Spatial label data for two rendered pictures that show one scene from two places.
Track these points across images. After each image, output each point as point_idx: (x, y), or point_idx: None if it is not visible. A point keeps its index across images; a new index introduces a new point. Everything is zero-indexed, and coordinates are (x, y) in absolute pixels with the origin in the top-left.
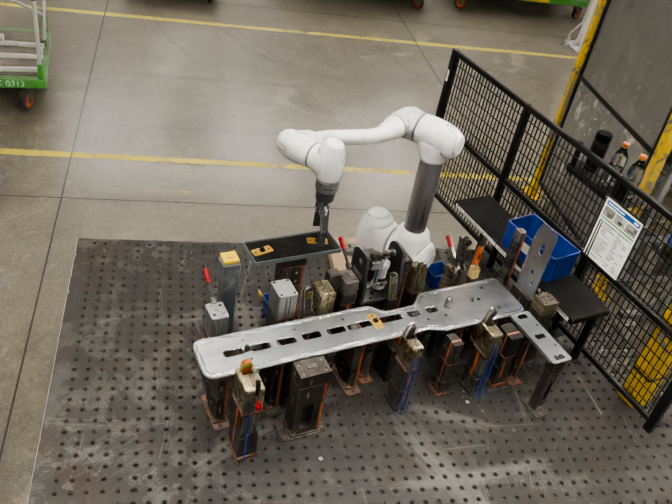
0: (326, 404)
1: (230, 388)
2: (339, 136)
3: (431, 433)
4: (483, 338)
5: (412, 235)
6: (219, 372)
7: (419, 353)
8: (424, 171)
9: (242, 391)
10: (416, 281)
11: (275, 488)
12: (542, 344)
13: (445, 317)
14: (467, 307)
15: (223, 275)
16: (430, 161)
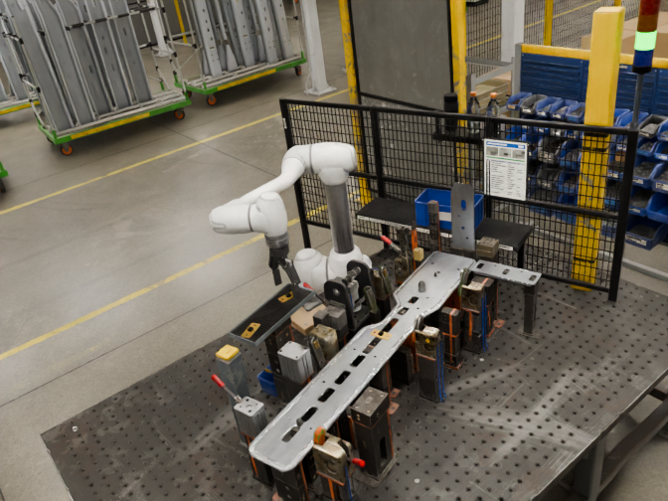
0: None
1: None
2: (258, 194)
3: (478, 401)
4: (469, 297)
5: (348, 254)
6: (293, 458)
7: (438, 337)
8: (335, 194)
9: (333, 460)
10: (384, 285)
11: None
12: (513, 276)
13: (428, 299)
14: (436, 282)
15: (231, 372)
16: (337, 181)
